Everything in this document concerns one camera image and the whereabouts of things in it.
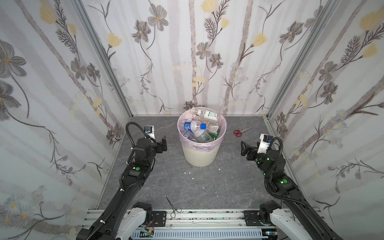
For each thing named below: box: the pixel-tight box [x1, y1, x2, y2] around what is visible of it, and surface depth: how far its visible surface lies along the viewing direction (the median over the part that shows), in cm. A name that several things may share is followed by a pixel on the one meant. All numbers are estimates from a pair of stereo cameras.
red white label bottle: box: [182, 130, 197, 142], surface depth 75 cm
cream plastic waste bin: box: [181, 144, 222, 168], surface depth 97 cm
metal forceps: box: [164, 195, 182, 219], surface depth 78 cm
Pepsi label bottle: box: [183, 120, 207, 133], surface depth 76 cm
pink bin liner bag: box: [177, 109, 227, 152], surface depth 74 cm
